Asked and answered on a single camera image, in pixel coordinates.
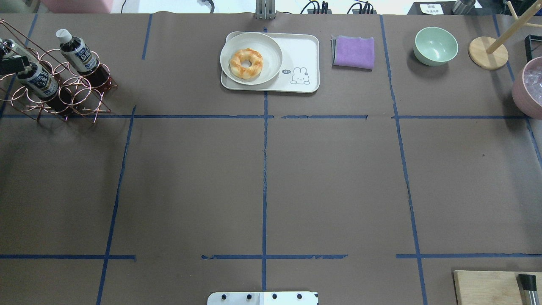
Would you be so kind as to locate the cream round plate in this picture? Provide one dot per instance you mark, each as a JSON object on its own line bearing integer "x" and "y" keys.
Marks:
{"x": 264, "y": 44}

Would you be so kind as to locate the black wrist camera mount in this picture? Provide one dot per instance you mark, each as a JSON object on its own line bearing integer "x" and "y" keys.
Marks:
{"x": 14, "y": 64}

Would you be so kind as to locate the black slate tray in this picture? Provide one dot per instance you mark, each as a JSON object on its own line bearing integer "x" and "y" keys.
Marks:
{"x": 445, "y": 8}

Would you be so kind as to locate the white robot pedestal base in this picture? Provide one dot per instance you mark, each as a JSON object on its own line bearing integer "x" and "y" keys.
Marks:
{"x": 264, "y": 298}

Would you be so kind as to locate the wooden cutting board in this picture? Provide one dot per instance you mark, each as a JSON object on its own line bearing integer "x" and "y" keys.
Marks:
{"x": 491, "y": 288}

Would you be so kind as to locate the dark tea bottle white cap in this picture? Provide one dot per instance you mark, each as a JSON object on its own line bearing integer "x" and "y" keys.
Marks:
{"x": 41, "y": 83}

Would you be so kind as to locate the tea bottle in rack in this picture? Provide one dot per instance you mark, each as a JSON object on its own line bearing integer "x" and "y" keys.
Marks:
{"x": 9, "y": 48}
{"x": 81, "y": 58}

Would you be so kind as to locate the cream serving tray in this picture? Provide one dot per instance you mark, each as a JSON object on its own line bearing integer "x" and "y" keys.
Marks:
{"x": 291, "y": 62}

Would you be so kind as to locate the glazed twisted donut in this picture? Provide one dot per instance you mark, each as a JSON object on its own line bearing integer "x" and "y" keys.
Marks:
{"x": 246, "y": 64}

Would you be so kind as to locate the copper wire bottle rack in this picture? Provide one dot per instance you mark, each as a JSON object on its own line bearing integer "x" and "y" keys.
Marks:
{"x": 70, "y": 80}

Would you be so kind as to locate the mint green bowl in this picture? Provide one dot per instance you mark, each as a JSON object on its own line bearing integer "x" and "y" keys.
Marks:
{"x": 435, "y": 46}

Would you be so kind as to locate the pink storage bin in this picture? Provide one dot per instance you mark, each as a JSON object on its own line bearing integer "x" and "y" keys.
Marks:
{"x": 79, "y": 6}

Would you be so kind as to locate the steel muddler black tip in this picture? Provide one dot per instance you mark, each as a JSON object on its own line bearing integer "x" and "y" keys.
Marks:
{"x": 529, "y": 289}

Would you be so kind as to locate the wooden mug tree stand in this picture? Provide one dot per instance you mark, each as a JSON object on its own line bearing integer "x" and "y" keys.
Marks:
{"x": 490, "y": 53}

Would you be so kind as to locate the purple folded cloth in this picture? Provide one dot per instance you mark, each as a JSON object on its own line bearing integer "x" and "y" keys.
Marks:
{"x": 356, "y": 52}

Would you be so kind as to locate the aluminium frame post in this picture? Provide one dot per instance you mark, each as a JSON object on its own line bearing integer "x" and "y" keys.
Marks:
{"x": 265, "y": 9}

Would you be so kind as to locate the pink bowl of ice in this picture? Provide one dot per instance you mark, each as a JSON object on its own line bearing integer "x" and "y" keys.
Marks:
{"x": 526, "y": 90}

